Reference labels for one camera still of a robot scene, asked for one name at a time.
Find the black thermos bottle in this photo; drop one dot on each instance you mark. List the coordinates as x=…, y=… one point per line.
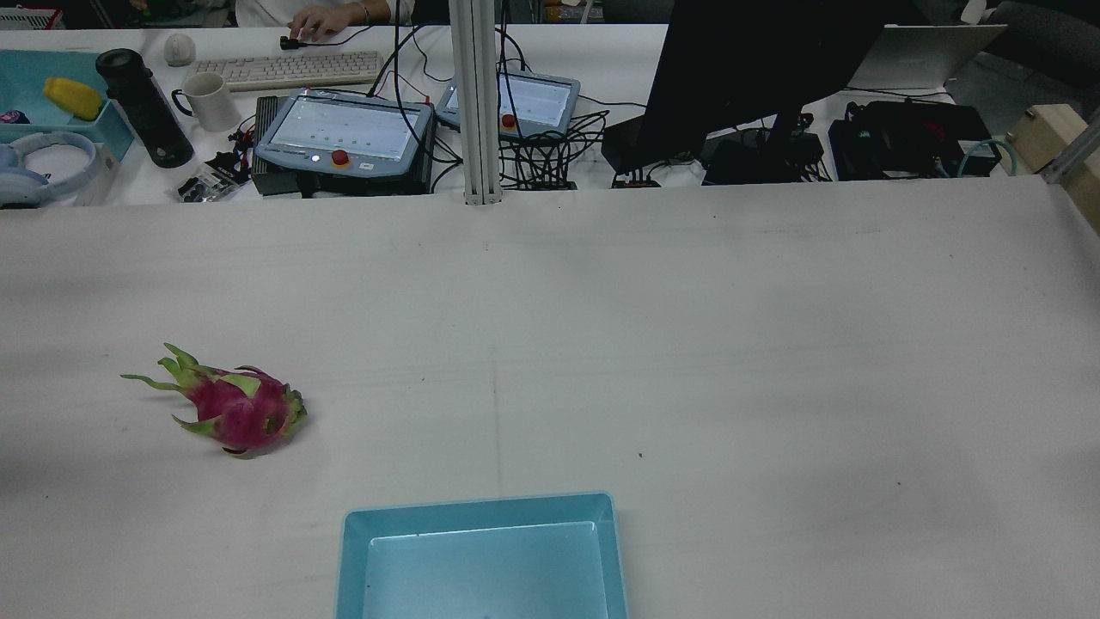
x=146, y=107

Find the clear bag of black parts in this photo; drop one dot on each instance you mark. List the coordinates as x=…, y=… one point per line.
x=206, y=182

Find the aluminium profile post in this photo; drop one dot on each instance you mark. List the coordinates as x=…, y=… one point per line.
x=477, y=103

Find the wooden box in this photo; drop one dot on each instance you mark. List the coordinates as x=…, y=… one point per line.
x=1053, y=129

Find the small black box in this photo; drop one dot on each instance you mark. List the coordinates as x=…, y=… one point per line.
x=623, y=146

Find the yellow toy fruit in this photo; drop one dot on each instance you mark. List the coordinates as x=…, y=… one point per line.
x=73, y=98

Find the white ceramic mug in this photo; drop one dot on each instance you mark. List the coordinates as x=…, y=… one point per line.
x=213, y=101

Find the small blue-grey teach pendant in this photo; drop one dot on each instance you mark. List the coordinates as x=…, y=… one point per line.
x=537, y=101

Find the silver laptop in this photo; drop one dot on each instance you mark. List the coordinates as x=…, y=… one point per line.
x=928, y=53

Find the black computer monitor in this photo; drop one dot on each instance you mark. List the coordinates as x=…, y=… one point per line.
x=739, y=69

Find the white computer mouse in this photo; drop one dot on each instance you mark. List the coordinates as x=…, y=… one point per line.
x=179, y=50

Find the teal storage bin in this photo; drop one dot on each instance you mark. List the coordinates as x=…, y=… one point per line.
x=26, y=77

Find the large blue-grey teach pendant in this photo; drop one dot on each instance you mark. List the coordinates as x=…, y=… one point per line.
x=344, y=129

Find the person in white sweater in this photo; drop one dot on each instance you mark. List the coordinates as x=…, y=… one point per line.
x=322, y=19

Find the pale blue headphones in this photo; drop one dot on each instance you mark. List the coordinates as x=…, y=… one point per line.
x=43, y=163

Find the black office chair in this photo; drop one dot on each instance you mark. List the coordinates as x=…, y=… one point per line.
x=1048, y=34

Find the light blue plastic tray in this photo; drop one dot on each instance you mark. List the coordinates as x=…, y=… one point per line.
x=481, y=567

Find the beige computer keyboard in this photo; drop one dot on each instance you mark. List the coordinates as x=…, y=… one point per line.
x=284, y=69

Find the diagonal aluminium profile bar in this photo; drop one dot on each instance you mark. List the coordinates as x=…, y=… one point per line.
x=1074, y=150

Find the black electronics case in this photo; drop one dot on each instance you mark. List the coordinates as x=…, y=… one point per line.
x=902, y=142

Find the pink dragon fruit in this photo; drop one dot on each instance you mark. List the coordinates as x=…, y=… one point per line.
x=241, y=408

